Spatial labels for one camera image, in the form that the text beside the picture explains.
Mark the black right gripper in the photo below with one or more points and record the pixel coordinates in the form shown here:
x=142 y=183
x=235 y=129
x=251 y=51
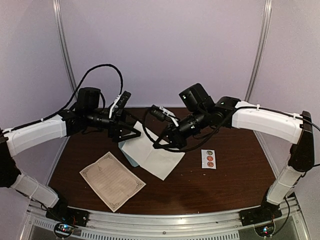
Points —
x=177 y=140

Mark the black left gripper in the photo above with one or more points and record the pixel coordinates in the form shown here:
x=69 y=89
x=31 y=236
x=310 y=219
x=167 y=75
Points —
x=114 y=132

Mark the beige ornate letter paper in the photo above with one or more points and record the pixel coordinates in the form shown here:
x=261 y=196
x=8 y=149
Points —
x=158 y=162

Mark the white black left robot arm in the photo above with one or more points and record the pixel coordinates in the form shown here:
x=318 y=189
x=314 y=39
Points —
x=84 y=113

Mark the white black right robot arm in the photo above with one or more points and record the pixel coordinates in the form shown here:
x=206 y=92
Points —
x=230 y=112

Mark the light blue envelope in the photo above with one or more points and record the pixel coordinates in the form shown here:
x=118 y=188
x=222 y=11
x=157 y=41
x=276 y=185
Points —
x=132 y=162

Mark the sticker sheet with three seals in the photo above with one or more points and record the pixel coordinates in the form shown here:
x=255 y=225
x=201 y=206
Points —
x=208 y=159

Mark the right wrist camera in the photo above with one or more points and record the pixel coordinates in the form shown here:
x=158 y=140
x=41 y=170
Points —
x=163 y=114

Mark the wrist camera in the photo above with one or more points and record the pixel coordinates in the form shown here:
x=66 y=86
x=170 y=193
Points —
x=163 y=114
x=119 y=103

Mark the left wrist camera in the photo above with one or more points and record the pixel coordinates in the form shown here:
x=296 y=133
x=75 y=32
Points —
x=119 y=103

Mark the front aluminium rail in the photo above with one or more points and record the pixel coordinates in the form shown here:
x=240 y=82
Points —
x=223 y=225

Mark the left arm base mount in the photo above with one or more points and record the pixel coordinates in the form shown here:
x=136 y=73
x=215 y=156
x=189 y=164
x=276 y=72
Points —
x=68 y=224

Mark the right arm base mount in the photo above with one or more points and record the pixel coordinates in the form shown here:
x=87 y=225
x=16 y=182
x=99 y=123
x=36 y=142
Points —
x=262 y=218

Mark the left aluminium frame post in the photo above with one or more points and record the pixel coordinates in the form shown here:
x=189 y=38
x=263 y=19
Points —
x=63 y=44

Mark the aluminium frame post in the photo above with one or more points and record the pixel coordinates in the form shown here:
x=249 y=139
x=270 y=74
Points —
x=63 y=44
x=264 y=31

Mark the right aluminium frame post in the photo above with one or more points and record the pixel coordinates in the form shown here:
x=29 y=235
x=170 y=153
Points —
x=264 y=31

